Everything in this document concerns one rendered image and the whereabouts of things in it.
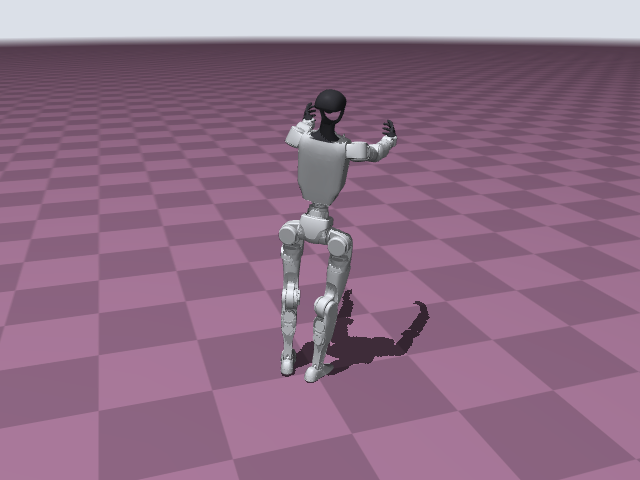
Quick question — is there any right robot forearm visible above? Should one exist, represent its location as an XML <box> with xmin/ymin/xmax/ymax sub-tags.
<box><xmin>377</xmin><ymin>135</ymin><xmax>397</xmax><ymax>158</ymax></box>

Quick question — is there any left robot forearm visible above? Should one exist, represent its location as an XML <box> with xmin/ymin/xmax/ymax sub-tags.
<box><xmin>296</xmin><ymin>118</ymin><xmax>315</xmax><ymax>130</ymax></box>

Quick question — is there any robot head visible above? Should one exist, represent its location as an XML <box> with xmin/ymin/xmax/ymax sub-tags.
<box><xmin>311</xmin><ymin>89</ymin><xmax>346</xmax><ymax>143</ymax></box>

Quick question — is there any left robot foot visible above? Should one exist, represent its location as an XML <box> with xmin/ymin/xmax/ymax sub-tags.
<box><xmin>280</xmin><ymin>348</ymin><xmax>296</xmax><ymax>374</ymax></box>

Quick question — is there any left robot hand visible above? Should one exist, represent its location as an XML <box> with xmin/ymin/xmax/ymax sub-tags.
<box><xmin>302</xmin><ymin>102</ymin><xmax>316</xmax><ymax>121</ymax></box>

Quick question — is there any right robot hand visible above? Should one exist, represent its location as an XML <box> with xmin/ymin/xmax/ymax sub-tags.
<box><xmin>382</xmin><ymin>120</ymin><xmax>397</xmax><ymax>138</ymax></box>

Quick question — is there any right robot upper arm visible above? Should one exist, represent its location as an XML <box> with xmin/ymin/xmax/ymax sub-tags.
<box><xmin>346</xmin><ymin>141</ymin><xmax>382</xmax><ymax>162</ymax></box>

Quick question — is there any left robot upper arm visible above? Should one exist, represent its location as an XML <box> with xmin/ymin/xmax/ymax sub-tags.
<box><xmin>285</xmin><ymin>122</ymin><xmax>311</xmax><ymax>148</ymax></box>

